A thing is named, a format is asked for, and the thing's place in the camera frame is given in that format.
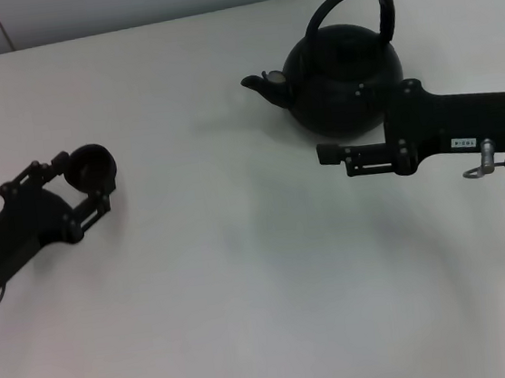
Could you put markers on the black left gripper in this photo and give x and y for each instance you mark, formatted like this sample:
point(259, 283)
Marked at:
point(24, 224)

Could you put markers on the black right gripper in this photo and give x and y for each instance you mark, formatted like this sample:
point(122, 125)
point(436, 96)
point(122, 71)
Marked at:
point(455, 125)

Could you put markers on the small dark teacup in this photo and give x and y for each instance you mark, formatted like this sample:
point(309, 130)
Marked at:
point(92, 164)

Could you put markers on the black round teapot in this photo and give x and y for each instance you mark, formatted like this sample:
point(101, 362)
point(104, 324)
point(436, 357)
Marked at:
point(331, 75)

